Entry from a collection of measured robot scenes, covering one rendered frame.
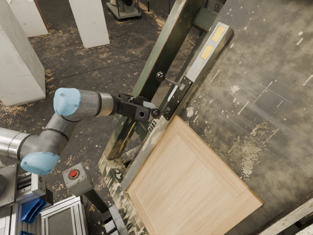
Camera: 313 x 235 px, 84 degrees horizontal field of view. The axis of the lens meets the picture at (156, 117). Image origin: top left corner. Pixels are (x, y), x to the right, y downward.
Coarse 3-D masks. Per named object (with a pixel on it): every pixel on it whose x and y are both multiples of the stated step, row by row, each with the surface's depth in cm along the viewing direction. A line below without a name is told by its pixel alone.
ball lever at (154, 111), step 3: (168, 108) 75; (153, 111) 66; (156, 111) 66; (159, 111) 66; (162, 111) 71; (165, 111) 73; (168, 111) 75; (153, 114) 66; (156, 114) 66; (159, 114) 66; (156, 117) 67
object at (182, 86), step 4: (160, 72) 66; (156, 76) 66; (160, 76) 66; (164, 76) 66; (160, 80) 66; (168, 80) 68; (176, 84) 69; (180, 84) 70; (184, 84) 70; (180, 88) 70; (184, 88) 70
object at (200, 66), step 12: (228, 36) 62; (204, 48) 66; (216, 48) 63; (204, 60) 65; (192, 72) 69; (204, 72) 68; (192, 84) 69; (180, 108) 76; (156, 132) 82; (144, 144) 88; (156, 144) 85; (144, 156) 88; (132, 168) 95; (132, 180) 97
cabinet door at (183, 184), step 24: (168, 144) 80; (192, 144) 71; (144, 168) 91; (168, 168) 80; (192, 168) 71; (216, 168) 63; (144, 192) 91; (168, 192) 80; (192, 192) 71; (216, 192) 64; (240, 192) 57; (144, 216) 90; (168, 216) 79; (192, 216) 70; (216, 216) 63; (240, 216) 57
